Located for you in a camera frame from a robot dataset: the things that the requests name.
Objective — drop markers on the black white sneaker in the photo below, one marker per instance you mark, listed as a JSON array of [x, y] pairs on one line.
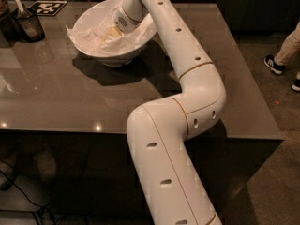
[[269, 61], [296, 85]]

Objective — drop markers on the white paper liner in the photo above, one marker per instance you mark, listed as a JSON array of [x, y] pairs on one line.
[[87, 36]]

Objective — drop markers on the white bowl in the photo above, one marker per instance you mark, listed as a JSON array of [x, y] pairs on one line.
[[118, 58]]

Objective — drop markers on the black white fiducial marker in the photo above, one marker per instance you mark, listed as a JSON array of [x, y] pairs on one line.
[[47, 8]]

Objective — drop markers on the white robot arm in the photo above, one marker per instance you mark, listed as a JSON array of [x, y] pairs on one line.
[[156, 130]]

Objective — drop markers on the person leg beige trousers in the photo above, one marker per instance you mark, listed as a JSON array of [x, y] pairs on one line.
[[289, 48]]

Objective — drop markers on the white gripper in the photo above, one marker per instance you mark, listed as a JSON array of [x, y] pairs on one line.
[[124, 22]]

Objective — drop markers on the dark container with scoop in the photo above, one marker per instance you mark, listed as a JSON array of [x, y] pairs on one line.
[[28, 23]]

